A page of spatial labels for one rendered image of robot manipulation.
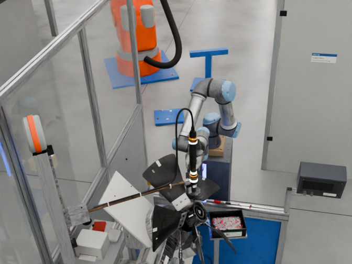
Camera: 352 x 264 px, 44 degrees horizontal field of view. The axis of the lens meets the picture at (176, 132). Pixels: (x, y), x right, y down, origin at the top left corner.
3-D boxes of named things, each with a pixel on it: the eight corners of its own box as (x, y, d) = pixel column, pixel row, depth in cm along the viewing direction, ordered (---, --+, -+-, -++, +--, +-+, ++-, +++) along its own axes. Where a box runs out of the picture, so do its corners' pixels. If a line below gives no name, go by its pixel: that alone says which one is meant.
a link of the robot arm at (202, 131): (210, 138, 253) (210, 125, 248) (207, 149, 244) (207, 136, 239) (197, 136, 254) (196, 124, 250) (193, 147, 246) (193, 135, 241)
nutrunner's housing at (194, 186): (191, 198, 235) (190, 129, 209) (189, 194, 238) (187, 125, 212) (198, 196, 236) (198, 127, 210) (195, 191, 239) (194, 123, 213)
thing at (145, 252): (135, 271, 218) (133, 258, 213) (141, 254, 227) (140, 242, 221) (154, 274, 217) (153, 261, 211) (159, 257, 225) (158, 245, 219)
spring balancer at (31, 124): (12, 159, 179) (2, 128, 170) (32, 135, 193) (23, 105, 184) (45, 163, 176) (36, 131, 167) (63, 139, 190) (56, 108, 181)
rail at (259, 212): (154, 204, 298) (153, 196, 293) (155, 200, 301) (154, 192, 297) (287, 222, 280) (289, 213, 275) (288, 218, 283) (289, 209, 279)
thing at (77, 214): (69, 228, 211) (66, 216, 206) (67, 219, 216) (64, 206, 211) (90, 222, 214) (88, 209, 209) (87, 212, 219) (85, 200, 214)
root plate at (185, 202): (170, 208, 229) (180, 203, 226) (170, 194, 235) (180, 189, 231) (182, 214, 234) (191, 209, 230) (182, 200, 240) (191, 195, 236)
